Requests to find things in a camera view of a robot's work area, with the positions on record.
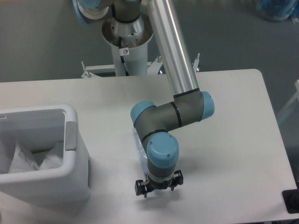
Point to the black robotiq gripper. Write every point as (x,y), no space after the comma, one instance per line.
(145,187)

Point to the crushed clear plastic bottle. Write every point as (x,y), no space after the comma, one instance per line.
(142,155)

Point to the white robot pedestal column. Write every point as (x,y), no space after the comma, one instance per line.
(129,44)

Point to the white pedestal base frame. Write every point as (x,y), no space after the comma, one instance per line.
(154,68)

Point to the blue plastic bag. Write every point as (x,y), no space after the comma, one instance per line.
(278,10)

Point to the clear plastic wrapper bag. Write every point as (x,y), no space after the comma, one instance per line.
(15,158)

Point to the white trash can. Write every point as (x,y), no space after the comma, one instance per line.
(39,128)

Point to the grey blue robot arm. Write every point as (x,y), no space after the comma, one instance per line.
(187,103)

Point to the black device at edge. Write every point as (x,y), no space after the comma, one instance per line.
(291,200)

